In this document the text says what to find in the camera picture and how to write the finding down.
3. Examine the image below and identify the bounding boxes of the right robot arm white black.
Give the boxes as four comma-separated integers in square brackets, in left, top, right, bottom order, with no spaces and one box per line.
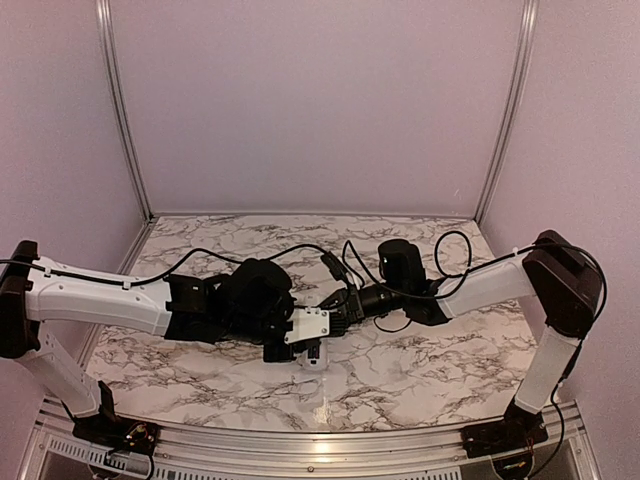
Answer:
[320,230,608,448]

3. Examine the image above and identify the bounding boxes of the left aluminium frame post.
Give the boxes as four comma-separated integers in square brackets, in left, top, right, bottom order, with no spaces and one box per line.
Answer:
[95,0,154,223]

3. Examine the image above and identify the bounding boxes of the aluminium frame post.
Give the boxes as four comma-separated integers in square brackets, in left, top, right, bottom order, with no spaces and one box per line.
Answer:
[474,0,540,226]
[95,0,154,223]

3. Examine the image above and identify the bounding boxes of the white remote control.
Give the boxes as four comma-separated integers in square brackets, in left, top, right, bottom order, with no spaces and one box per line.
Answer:
[297,340,328,372]

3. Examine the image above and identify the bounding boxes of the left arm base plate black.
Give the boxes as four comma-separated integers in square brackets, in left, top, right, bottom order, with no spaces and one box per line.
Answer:
[72,382,162,456]

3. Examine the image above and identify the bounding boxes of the front aluminium rail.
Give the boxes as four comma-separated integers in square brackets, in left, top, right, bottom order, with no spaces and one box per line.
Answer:
[16,399,602,479]

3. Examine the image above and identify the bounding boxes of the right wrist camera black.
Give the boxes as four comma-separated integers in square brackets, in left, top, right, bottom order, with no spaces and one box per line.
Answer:
[321,252,364,289]

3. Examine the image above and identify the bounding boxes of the right aluminium frame post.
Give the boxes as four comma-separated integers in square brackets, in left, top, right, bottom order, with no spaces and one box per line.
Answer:
[474,0,540,226]

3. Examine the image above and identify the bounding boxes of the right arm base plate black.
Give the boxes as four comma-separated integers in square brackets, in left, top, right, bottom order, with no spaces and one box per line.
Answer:
[461,419,549,458]

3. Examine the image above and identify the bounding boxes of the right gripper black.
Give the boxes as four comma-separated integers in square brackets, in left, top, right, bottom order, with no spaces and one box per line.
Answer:
[326,281,408,327]

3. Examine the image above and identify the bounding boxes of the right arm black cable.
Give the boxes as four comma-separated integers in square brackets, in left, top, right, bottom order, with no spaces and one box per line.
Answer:
[342,230,606,334]

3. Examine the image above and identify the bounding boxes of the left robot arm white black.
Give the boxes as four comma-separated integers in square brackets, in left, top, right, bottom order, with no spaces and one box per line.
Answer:
[1,241,295,445]

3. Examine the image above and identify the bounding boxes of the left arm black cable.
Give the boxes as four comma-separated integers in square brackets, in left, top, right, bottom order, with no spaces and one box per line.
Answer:
[0,243,329,291]

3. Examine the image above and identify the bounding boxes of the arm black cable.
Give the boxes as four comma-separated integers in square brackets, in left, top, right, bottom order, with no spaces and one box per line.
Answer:
[0,243,329,291]
[342,230,606,334]

